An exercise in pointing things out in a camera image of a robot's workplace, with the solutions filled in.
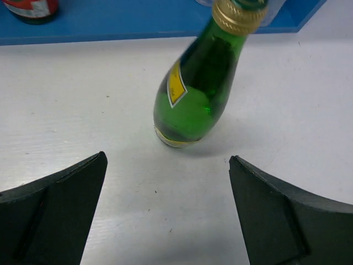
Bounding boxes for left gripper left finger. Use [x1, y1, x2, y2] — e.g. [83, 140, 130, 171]
[1, 151, 108, 264]

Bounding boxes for Pocari Sweat plastic bottle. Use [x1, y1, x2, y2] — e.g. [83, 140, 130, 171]
[195, 0, 215, 7]

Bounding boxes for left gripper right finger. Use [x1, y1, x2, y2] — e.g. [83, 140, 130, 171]
[229, 156, 352, 264]

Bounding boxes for green glass bottle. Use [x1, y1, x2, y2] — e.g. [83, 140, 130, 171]
[2, 0, 60, 25]
[153, 1, 268, 147]

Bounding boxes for blue and yellow wooden shelf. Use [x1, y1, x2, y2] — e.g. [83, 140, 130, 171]
[1, 1, 323, 46]

